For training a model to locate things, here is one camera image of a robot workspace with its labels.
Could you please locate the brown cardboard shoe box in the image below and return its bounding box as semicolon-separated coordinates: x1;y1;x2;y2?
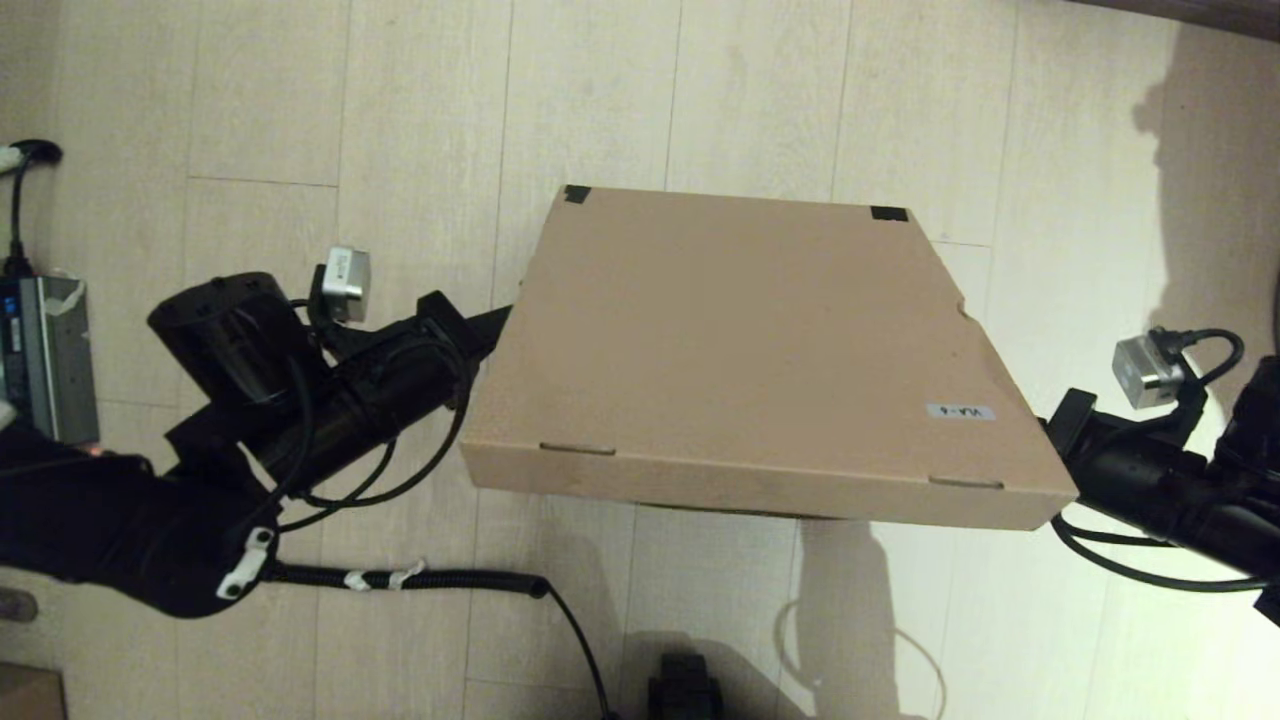
460;185;1081;531

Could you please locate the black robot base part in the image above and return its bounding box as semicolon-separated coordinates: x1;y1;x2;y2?
647;654;724;720

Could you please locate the grey power supply unit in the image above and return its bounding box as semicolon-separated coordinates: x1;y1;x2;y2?
0;275;101;446

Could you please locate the dark wooden furniture edge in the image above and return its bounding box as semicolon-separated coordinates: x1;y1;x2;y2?
1060;0;1280;43

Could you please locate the printed brown cardboard carton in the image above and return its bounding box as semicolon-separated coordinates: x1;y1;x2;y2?
0;663;68;720

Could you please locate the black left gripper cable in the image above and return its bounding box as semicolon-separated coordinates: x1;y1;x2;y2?
275;350;471;531

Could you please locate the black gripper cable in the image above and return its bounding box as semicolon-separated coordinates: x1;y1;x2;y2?
1050;330;1280;593
275;350;471;531

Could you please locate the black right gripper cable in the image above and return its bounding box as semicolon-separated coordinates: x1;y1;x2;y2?
1050;330;1280;593

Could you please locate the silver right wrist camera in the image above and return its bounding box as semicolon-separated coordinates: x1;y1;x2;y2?
1112;335;1191;409

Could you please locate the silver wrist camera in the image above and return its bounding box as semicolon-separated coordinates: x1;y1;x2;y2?
322;245;373;323
1112;335;1191;409

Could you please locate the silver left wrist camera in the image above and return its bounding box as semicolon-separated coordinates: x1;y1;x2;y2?
322;245;373;323

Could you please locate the black coiled cable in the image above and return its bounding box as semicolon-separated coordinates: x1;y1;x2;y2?
265;562;616;720

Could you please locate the black plug cable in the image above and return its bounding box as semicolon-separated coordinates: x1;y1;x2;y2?
0;140;66;281

